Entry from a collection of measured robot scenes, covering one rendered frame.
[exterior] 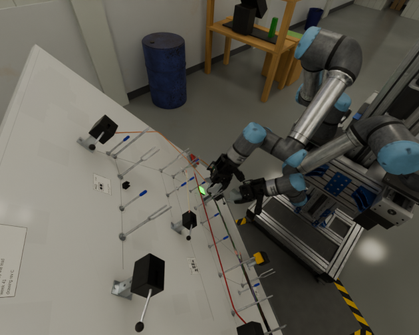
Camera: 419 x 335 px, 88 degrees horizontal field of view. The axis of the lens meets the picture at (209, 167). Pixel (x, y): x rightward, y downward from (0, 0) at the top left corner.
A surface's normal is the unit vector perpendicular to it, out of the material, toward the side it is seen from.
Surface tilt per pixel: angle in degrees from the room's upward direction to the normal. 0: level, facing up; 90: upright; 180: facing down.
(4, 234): 54
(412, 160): 87
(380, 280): 0
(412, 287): 0
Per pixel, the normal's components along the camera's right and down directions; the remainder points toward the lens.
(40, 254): 0.80, -0.55
